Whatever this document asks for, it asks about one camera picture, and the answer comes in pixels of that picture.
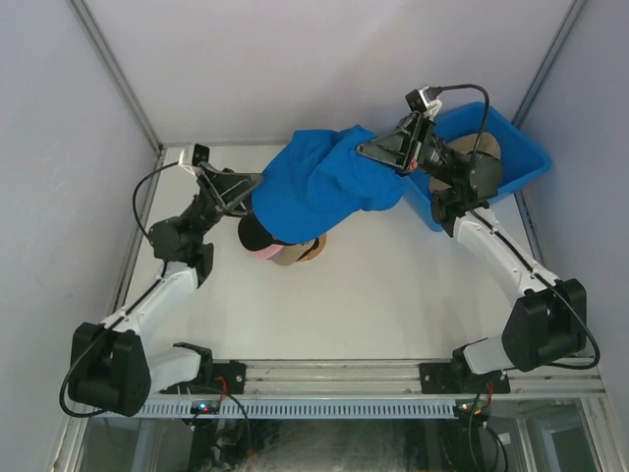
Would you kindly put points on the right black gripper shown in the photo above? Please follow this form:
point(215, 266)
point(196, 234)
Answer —
point(401, 148)

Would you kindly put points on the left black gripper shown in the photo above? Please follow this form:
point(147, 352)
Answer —
point(224, 192)

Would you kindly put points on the black baseball cap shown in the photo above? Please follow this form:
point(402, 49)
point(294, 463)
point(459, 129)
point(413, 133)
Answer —
point(252, 235)

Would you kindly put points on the pink baseball cap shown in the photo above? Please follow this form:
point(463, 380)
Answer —
point(269, 252)

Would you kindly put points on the blue baseball cap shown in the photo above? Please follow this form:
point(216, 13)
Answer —
point(318, 180)

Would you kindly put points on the tan baseball cap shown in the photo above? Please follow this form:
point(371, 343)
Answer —
point(290, 254)
point(488, 145)

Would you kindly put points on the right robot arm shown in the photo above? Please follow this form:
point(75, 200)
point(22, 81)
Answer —
point(548, 319)

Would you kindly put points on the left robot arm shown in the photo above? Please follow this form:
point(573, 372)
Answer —
point(110, 370)

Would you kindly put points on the wooden hat stand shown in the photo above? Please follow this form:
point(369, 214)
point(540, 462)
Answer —
point(314, 249)

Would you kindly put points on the blue plastic bin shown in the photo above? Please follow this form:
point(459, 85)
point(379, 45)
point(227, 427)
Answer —
point(522, 159)

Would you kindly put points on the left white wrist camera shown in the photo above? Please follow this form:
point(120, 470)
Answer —
point(192, 156)

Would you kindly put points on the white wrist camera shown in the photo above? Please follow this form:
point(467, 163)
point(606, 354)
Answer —
point(192, 156)
point(425, 100)

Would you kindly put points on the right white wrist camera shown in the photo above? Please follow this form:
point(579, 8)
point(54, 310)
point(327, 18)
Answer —
point(425, 100)

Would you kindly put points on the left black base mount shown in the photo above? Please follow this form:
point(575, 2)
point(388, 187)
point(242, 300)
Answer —
point(229, 377)

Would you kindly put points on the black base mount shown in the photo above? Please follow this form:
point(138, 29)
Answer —
point(229, 377)
point(446, 378)

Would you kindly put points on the aluminium front rail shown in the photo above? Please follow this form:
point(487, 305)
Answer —
point(397, 378)

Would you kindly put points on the perforated cable tray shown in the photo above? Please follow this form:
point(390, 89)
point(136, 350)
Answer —
point(298, 409)

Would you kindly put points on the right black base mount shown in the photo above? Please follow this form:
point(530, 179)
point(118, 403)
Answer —
point(446, 378)

